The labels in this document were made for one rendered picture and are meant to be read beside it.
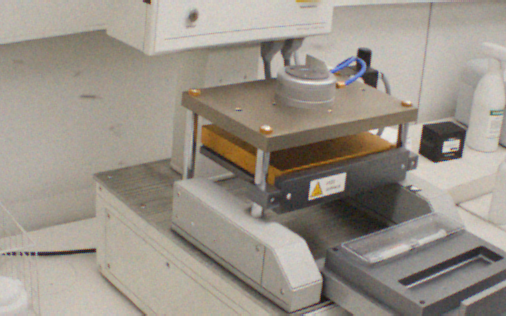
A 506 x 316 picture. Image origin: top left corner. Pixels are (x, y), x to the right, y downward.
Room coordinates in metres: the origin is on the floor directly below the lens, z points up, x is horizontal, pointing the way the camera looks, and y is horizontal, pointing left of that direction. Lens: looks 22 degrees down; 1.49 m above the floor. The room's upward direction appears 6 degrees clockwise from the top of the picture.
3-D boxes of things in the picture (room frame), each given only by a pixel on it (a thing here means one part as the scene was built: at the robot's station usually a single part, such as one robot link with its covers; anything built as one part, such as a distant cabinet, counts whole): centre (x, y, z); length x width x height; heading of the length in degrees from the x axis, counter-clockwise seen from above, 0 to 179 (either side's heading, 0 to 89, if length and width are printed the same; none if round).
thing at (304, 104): (1.19, -0.05, 1.08); 0.31 x 0.24 x 0.13; 130
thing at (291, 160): (1.16, -0.06, 1.07); 0.22 x 0.17 x 0.10; 130
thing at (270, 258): (1.01, 0.00, 0.96); 0.25 x 0.05 x 0.07; 40
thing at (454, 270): (0.95, -0.22, 0.98); 0.20 x 0.17 x 0.03; 130
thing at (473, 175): (1.82, -0.39, 0.77); 0.84 x 0.30 x 0.04; 130
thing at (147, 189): (1.18, -0.04, 0.93); 0.46 x 0.35 x 0.01; 40
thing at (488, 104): (1.90, -0.53, 0.92); 0.09 x 0.08 x 0.25; 47
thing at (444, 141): (1.81, -0.41, 0.83); 0.09 x 0.06 x 0.07; 122
